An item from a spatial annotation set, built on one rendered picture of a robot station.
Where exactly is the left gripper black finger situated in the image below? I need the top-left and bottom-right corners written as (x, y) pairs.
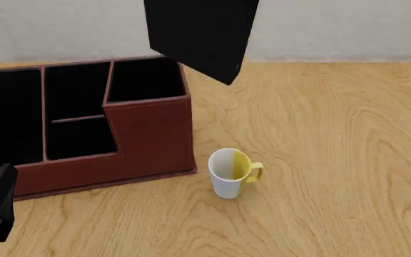
top-left (0, 163), bottom-right (19, 208)

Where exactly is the red-brown desk caddy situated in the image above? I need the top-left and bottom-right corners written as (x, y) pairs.
top-left (0, 55), bottom-right (198, 201)

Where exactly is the black book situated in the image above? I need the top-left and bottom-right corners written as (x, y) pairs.
top-left (143, 0), bottom-right (260, 86)

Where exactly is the white and yellow mug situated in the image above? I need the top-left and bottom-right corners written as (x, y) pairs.
top-left (208, 148), bottom-right (264, 200)

